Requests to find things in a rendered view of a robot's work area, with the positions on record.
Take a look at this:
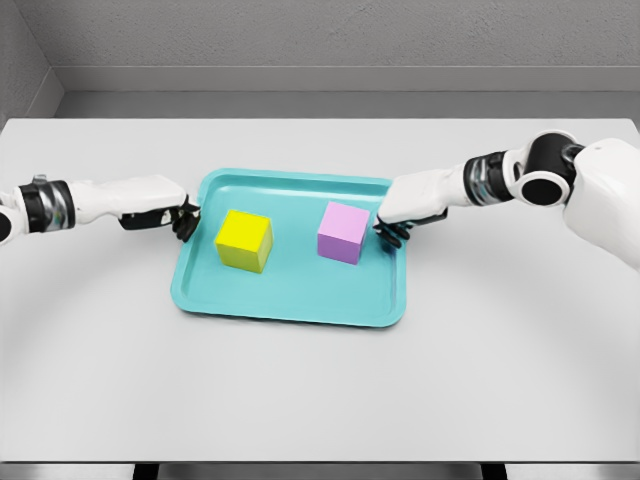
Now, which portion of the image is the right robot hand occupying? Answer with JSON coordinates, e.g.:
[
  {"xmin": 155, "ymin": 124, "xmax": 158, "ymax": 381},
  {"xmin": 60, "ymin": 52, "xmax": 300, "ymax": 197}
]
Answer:
[{"xmin": 372, "ymin": 169, "xmax": 450, "ymax": 250}]

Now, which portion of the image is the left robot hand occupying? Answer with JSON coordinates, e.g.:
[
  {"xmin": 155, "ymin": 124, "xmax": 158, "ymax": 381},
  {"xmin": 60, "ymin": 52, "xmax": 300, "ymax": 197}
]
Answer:
[{"xmin": 101, "ymin": 174, "xmax": 203, "ymax": 245}]

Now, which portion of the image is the pink purple cube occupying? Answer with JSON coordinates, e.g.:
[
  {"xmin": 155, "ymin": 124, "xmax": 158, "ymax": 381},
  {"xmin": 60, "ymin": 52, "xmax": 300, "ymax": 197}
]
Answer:
[{"xmin": 316, "ymin": 200, "xmax": 372, "ymax": 265}]

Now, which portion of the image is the yellow cube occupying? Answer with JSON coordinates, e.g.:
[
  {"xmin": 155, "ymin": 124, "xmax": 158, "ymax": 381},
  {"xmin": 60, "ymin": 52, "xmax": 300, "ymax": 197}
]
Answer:
[{"xmin": 214, "ymin": 209, "xmax": 274, "ymax": 276}]

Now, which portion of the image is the teal plastic tray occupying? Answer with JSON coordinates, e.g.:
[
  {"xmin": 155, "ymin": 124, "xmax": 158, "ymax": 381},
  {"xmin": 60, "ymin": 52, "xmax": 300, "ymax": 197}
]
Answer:
[{"xmin": 169, "ymin": 167, "xmax": 408, "ymax": 329}]

